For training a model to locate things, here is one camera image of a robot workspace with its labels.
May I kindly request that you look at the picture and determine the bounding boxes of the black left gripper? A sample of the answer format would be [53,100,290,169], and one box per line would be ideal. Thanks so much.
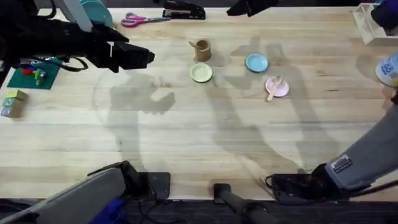
[90,24,155,73]

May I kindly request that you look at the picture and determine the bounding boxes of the wooden cup container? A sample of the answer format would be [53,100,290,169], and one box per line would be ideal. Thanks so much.
[193,39,213,63]

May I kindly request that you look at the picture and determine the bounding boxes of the blue plate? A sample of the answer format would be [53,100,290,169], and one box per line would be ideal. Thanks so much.
[245,53,269,73]

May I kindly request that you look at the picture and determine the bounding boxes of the pale green plate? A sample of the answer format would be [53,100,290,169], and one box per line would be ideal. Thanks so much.
[190,62,214,84]

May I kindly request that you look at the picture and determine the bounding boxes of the teal plate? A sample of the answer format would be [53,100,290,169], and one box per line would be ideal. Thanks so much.
[79,0,114,29]

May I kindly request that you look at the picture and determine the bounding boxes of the pink plate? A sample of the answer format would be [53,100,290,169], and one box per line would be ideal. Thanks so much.
[264,75,290,98]

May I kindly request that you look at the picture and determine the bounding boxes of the pink scissors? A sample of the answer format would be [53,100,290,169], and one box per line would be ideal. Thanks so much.
[120,11,172,29]

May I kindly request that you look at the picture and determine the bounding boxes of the black stapler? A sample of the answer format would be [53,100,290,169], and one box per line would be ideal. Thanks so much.
[162,0,207,21]

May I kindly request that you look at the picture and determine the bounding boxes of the wooden spoon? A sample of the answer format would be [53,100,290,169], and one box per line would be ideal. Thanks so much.
[267,75,284,103]

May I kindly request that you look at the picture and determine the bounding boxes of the green board with toy blocks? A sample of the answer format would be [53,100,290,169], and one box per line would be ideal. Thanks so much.
[6,57,62,91]

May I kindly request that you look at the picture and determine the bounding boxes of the clear plastic box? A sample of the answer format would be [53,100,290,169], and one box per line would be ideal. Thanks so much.
[352,2,398,47]

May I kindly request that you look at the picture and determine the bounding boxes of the stack of pastel toy blocks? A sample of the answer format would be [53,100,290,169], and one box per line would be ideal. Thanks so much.
[0,89,29,119]

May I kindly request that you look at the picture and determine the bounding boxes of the blue object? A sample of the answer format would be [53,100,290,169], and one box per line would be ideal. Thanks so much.
[89,198,127,224]

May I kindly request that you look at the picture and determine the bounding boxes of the white and blue roll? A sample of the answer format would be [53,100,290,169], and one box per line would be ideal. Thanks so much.
[374,51,398,88]

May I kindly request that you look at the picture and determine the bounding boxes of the black pole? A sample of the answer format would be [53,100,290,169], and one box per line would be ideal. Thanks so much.
[212,182,282,224]

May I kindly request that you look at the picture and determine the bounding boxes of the black cable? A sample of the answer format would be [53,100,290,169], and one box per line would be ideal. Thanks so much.
[29,55,90,73]

